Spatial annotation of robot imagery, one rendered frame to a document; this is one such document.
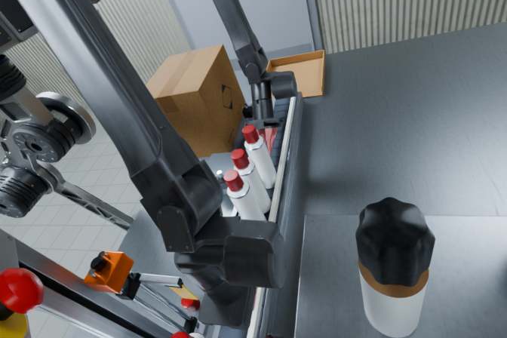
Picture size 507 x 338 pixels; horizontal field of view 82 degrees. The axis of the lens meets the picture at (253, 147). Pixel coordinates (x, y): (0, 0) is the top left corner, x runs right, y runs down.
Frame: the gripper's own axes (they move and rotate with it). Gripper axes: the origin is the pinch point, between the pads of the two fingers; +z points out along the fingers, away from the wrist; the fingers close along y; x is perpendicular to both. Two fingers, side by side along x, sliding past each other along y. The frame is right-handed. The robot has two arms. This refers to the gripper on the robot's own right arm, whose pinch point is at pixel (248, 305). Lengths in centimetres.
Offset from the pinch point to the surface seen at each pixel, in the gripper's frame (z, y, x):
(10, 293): -32.5, -9.9, 5.3
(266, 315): 13.7, 2.3, 1.2
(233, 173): -6.7, 22.4, 5.6
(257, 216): 6.4, 20.5, 4.1
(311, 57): 19, 112, -2
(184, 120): 0, 52, 33
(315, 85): 19, 90, -5
